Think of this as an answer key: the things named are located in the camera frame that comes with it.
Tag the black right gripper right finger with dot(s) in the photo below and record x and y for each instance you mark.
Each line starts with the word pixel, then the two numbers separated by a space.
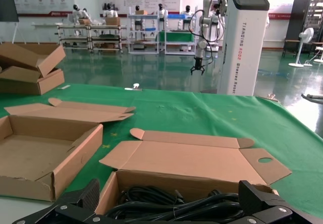
pixel 262 206

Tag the green table cloth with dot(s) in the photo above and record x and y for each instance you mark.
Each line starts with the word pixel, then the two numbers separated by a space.
pixel 202 113

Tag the white standing fan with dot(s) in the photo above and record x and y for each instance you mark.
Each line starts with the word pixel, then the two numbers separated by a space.
pixel 305 36

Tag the white paper strip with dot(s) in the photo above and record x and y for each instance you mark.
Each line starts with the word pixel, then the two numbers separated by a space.
pixel 64 87

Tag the blue storage bin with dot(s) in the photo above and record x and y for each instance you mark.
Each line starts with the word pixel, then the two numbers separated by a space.
pixel 179 16

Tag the grey workbench rack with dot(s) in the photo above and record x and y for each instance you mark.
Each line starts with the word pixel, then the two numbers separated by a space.
pixel 90 38

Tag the stacked brown cardboard box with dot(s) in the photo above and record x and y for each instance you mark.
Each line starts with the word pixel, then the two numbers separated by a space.
pixel 25 82
pixel 27 55

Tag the white Tianqing robot tower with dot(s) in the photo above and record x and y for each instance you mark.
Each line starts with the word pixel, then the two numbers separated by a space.
pixel 242 45

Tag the green storage bin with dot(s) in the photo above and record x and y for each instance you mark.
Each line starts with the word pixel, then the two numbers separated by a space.
pixel 176 36

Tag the black equipment cabinet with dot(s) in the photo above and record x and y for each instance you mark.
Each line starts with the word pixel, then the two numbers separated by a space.
pixel 301 19

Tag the black board on easel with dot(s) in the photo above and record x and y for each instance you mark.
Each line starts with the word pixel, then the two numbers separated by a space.
pixel 8 8

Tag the white shelf rack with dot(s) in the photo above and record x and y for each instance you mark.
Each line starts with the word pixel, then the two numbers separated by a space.
pixel 179 46
pixel 143 32

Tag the metal table clamp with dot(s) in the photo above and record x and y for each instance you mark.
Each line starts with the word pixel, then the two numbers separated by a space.
pixel 135 87
pixel 270 98

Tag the open brown cardboard box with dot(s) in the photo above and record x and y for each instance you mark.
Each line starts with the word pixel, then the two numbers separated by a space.
pixel 38 156
pixel 189 158

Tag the small brown cardboard box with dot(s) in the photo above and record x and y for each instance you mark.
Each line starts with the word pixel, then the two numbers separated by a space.
pixel 141 12
pixel 112 21

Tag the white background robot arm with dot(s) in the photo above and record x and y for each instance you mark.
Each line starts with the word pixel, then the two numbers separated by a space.
pixel 205 19

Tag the white black humanoid robot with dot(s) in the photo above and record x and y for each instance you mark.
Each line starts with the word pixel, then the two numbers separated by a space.
pixel 162 12
pixel 109 12
pixel 215 17
pixel 187 10
pixel 77 13
pixel 137 7

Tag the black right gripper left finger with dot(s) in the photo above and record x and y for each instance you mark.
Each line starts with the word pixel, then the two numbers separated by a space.
pixel 75 209

